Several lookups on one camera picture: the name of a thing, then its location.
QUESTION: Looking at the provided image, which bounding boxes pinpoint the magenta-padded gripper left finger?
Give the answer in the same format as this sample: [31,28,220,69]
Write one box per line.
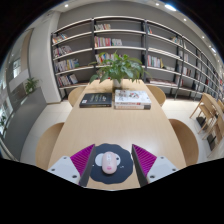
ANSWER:
[47,143,97,188]

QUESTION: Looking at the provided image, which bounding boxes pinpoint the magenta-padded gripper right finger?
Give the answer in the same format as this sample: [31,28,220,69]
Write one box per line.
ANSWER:
[130,143,178,188]

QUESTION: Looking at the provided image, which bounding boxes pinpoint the pink computer mouse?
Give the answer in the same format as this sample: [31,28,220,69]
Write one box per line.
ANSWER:
[101,151,118,175]

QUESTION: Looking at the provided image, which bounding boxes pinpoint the dark cartoon-face mouse pad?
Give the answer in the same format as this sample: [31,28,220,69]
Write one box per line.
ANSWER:
[89,143,134,185]

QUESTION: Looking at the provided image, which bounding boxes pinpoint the round-backed wooden chair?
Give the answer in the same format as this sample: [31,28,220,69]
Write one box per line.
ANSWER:
[168,118,200,167]
[145,83,167,107]
[35,121,65,171]
[67,85,87,108]

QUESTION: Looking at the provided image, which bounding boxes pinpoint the red-spined book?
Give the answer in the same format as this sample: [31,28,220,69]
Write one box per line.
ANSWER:
[114,103,152,111]

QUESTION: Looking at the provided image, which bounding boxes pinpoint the black hardcover book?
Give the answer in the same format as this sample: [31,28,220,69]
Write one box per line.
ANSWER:
[79,92,113,109]

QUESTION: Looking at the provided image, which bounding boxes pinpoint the white illustrated book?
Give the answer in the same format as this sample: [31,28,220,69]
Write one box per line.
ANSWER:
[114,89,153,106]

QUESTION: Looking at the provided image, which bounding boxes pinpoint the group of slatted wooden chairs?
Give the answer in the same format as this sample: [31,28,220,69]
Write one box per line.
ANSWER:
[189,92,224,158]

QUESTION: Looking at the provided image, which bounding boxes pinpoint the leafy indoor plant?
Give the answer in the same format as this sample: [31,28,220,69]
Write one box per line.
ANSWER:
[23,77,41,95]

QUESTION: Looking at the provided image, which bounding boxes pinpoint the grey bookshelf unit with books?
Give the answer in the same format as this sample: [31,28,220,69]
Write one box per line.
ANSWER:
[50,14,224,103]

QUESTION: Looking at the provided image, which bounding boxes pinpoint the green potted plant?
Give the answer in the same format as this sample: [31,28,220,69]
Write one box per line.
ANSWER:
[88,50,151,89]

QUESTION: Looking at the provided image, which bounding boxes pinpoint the ceiling lights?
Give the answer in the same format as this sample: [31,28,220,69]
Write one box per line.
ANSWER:
[63,1,218,54]

